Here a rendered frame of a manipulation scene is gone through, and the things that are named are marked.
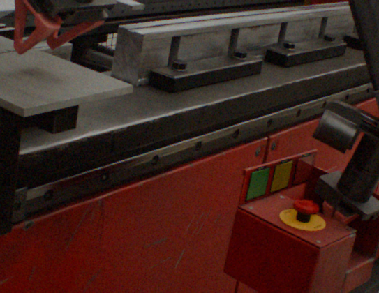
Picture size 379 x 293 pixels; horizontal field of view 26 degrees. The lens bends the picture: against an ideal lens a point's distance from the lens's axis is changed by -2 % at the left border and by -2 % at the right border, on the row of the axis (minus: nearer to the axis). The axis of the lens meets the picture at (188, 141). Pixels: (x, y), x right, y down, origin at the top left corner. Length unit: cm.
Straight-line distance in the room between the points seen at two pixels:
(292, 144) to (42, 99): 93
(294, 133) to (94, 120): 62
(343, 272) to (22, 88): 61
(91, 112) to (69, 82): 30
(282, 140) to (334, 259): 50
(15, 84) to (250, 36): 85
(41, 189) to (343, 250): 46
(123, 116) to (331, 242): 37
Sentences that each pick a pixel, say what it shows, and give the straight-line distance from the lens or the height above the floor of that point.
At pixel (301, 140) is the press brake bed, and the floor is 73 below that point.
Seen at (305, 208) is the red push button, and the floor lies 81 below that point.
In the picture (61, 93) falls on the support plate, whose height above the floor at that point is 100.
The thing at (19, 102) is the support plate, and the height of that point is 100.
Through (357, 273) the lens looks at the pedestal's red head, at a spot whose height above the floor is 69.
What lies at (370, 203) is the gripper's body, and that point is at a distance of 132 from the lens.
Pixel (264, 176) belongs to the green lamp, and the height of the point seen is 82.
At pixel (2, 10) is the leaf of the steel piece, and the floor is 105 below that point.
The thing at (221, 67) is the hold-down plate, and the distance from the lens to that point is 154.
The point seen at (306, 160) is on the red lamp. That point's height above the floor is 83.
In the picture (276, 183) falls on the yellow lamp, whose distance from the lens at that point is 133.
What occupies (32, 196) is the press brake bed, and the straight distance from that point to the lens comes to 114.
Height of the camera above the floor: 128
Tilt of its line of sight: 20 degrees down
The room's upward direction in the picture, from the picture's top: 10 degrees clockwise
